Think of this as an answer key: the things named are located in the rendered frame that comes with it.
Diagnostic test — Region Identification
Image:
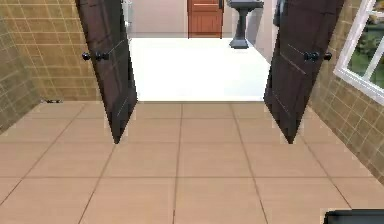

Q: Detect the black round door knob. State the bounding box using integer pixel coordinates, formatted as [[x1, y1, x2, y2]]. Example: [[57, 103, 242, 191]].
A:
[[303, 50, 333, 63], [81, 51, 111, 62]]

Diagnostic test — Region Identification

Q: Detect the reddish brown wooden door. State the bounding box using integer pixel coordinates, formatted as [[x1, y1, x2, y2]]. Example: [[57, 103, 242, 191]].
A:
[[187, 0, 225, 39]]

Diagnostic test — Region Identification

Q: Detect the dark grey pedestal sink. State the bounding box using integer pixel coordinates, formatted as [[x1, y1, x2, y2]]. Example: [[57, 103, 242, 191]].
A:
[[226, 0, 265, 50]]

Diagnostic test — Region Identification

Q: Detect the white framed window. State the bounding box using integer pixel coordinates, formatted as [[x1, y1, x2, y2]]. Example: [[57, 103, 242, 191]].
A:
[[333, 0, 384, 106]]

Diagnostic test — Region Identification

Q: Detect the dark brown room door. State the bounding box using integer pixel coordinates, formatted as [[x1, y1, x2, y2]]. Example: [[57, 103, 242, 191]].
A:
[[263, 0, 346, 145], [75, 0, 139, 145]]

